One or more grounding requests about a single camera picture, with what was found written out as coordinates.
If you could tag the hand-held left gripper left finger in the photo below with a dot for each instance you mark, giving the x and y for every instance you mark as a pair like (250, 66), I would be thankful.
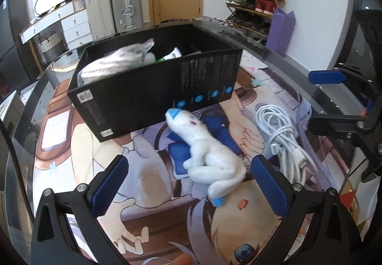
(110, 184)

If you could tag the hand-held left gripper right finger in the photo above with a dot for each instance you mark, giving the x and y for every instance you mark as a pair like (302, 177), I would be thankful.
(268, 184)

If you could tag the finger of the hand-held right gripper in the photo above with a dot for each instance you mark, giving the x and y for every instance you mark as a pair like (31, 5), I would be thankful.
(325, 77)
(334, 121)

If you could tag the white plush toy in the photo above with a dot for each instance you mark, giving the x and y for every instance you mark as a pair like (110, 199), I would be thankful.
(215, 157)

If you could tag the black cardboard box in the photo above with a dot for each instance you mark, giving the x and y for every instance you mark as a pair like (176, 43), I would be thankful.
(149, 89)

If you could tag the plastic-wrapped white sock pack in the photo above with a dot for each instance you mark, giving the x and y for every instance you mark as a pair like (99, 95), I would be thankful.
(113, 62)

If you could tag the green white packet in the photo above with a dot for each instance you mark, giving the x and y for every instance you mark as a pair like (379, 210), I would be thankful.
(173, 53)

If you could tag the printed cartoon table mat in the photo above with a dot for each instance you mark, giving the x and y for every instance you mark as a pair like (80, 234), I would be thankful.
(155, 193)

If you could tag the brown cardboard box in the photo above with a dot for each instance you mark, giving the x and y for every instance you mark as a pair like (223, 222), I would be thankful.
(352, 199)

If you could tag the purple bag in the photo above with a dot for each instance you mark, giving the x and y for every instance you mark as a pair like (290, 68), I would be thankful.
(280, 32)

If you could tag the woven laundry basket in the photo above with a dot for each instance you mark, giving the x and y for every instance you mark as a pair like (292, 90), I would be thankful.
(52, 48)

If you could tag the white suitcase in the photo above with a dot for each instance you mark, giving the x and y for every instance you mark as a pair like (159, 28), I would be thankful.
(100, 14)

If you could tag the white dressing table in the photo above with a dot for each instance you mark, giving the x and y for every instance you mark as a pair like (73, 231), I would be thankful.
(44, 23)

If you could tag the silver suitcase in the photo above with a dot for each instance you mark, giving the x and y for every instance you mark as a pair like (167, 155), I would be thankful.
(126, 8)

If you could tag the black refrigerator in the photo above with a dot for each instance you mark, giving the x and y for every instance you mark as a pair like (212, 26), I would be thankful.
(12, 29)

